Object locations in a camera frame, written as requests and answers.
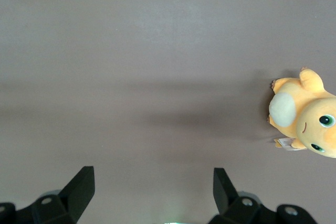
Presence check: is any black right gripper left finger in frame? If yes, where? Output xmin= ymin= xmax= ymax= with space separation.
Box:
xmin=0 ymin=166 xmax=95 ymax=224

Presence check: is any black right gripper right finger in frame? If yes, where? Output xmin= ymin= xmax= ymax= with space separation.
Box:
xmin=207 ymin=167 xmax=317 ymax=224

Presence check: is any orange plush toy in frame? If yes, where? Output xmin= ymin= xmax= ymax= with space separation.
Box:
xmin=267 ymin=66 xmax=336 ymax=159

